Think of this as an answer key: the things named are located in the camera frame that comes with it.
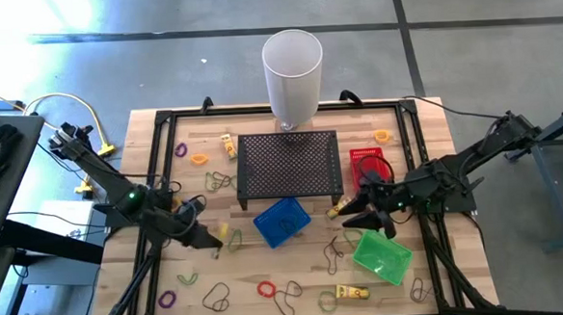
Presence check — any black aluminium table frame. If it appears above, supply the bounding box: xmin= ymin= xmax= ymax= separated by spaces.
xmin=78 ymin=92 xmax=501 ymax=315

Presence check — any blue-grey metal table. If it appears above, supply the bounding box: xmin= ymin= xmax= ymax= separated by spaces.
xmin=501 ymin=101 xmax=563 ymax=255

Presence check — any yellow power cable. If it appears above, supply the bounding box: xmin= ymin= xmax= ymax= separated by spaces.
xmin=0 ymin=73 xmax=120 ymax=200

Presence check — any red-orange spiral coil tie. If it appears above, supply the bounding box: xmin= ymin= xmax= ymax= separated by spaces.
xmin=255 ymin=279 xmax=279 ymax=300

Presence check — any black perforated metal shelf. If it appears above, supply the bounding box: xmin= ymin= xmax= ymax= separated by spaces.
xmin=233 ymin=128 xmax=347 ymax=213

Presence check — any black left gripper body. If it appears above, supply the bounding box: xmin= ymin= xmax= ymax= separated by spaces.
xmin=153 ymin=199 xmax=211 ymax=249

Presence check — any white cylindrical cup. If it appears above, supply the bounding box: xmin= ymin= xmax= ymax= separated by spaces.
xmin=259 ymin=27 xmax=329 ymax=133

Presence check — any dark rubber band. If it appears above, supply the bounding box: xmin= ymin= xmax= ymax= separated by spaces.
xmin=408 ymin=276 xmax=438 ymax=304
xmin=272 ymin=279 xmax=306 ymax=315
xmin=212 ymin=170 xmax=239 ymax=191
xmin=277 ymin=214 xmax=301 ymax=234
xmin=321 ymin=234 xmax=346 ymax=276
xmin=201 ymin=281 xmax=232 ymax=314

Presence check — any olive green rubber band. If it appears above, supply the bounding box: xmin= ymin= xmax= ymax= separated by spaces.
xmin=203 ymin=170 xmax=225 ymax=194

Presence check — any red plastic basket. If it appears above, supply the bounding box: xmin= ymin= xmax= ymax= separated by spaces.
xmin=348 ymin=145 xmax=393 ymax=195

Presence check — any green plastic basket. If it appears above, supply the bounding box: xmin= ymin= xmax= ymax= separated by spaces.
xmin=350 ymin=227 xmax=416 ymax=289

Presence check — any blue plastic basket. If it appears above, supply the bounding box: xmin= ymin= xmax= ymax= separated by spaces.
xmin=251 ymin=196 xmax=314 ymax=250

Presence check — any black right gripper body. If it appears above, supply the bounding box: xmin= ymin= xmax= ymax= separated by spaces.
xmin=357 ymin=168 xmax=414 ymax=222

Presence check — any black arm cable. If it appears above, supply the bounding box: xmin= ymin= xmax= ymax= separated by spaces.
xmin=401 ymin=91 xmax=502 ymax=126

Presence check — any white equipment box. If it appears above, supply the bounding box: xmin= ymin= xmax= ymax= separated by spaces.
xmin=20 ymin=197 xmax=112 ymax=291

